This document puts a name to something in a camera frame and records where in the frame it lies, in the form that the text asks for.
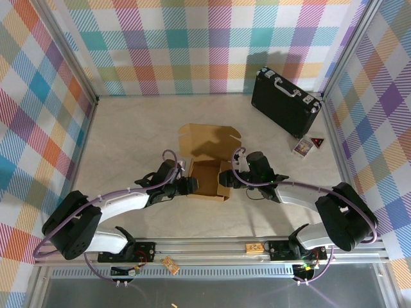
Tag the small purple card box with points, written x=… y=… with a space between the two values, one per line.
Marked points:
x=303 y=148

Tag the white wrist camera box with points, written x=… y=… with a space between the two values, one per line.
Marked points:
x=182 y=166
x=239 y=162

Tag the black connector board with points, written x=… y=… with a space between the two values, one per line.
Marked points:
x=304 y=272
x=123 y=271

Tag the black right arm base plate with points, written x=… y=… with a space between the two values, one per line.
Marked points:
x=279 y=250

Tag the perforated metal strip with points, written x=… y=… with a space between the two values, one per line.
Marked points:
x=208 y=273

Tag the black card with red triangle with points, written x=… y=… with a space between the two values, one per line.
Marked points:
x=317 y=142

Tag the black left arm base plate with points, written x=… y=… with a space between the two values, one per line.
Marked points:
x=144 y=250

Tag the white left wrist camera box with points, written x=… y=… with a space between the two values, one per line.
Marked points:
x=182 y=166

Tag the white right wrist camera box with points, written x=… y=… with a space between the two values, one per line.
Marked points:
x=239 y=162

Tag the small wooden tag block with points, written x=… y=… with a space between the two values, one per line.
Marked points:
x=254 y=248

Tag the black left connector board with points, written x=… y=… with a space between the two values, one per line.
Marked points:
x=123 y=271

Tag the black right connector board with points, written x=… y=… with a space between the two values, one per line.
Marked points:
x=304 y=272

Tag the brown cardboard box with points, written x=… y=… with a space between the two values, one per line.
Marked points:
x=208 y=141

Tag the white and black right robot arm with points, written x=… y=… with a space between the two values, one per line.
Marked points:
x=302 y=197

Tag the grey metal panel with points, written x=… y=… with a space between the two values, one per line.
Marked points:
x=224 y=292

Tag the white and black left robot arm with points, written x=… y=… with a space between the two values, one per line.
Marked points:
x=122 y=202

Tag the aluminium cage frame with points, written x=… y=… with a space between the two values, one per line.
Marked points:
x=208 y=253

